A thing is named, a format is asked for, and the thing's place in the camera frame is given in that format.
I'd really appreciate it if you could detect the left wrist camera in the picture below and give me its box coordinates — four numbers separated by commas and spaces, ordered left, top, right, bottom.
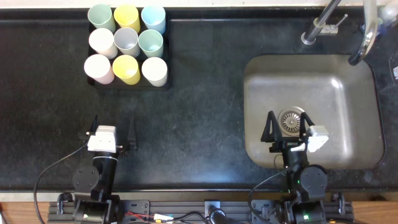
86, 125, 118, 154

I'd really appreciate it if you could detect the steel sink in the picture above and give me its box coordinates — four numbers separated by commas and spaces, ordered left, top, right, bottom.
243, 54, 386, 170

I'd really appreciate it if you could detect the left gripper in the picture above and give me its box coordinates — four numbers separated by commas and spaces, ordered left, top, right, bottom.
88, 113, 139, 156

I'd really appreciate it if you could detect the white cup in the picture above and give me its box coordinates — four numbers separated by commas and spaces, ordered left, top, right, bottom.
88, 27, 118, 59
141, 57, 169, 88

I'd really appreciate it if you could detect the mounting rail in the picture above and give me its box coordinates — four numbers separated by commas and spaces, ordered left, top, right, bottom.
48, 192, 355, 224

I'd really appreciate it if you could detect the black cable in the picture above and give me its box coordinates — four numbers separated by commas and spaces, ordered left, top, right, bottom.
33, 142, 91, 224
248, 139, 310, 224

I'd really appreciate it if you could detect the blue cup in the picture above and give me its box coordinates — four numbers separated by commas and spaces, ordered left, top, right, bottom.
141, 4, 167, 34

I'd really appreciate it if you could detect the black tray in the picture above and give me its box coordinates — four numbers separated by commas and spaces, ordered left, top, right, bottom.
86, 9, 171, 90

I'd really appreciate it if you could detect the steel tap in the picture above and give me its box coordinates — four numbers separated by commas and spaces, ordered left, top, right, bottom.
300, 0, 380, 67

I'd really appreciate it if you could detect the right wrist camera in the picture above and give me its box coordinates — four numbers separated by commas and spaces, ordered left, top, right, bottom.
290, 125, 330, 153

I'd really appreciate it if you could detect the yellow cup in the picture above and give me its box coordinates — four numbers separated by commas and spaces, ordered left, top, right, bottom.
113, 4, 141, 34
112, 54, 141, 85

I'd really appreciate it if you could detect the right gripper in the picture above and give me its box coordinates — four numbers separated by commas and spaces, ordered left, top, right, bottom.
260, 110, 315, 154

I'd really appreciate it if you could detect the grey cup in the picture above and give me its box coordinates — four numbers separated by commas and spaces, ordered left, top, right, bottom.
113, 27, 141, 58

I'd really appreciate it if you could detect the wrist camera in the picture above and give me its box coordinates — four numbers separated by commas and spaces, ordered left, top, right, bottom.
86, 125, 118, 154
290, 125, 330, 153

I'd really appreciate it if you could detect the blue soap bottle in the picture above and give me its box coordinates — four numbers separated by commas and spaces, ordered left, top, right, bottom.
360, 2, 398, 37

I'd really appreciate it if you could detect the pink cup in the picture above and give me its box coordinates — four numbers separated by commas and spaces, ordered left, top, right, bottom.
83, 54, 115, 85

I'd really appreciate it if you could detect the green cup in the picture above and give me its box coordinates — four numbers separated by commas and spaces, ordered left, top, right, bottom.
137, 29, 164, 59
87, 3, 116, 33

